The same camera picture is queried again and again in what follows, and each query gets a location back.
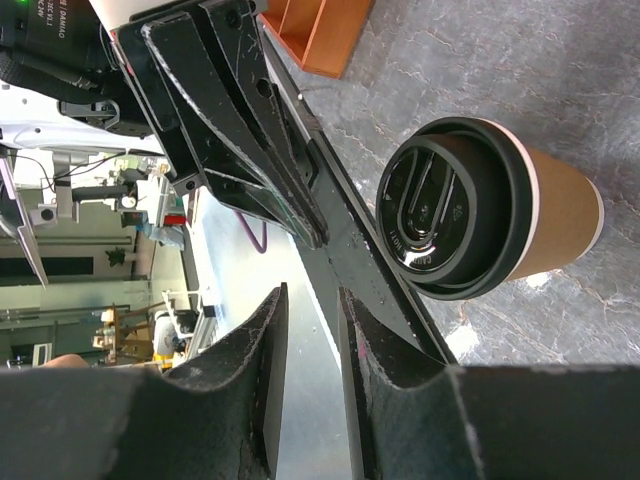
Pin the black coffee cup lid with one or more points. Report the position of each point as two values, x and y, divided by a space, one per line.
457 207

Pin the orange wooden compartment tray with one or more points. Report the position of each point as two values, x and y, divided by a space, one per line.
319 35

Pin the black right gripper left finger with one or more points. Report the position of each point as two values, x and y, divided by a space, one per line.
216 416

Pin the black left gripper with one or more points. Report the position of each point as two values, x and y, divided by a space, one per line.
198 72

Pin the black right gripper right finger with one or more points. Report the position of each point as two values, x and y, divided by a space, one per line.
410 417

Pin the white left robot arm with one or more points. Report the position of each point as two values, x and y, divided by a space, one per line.
62 49

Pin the brown paper coffee cup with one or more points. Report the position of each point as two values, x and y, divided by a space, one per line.
567 212

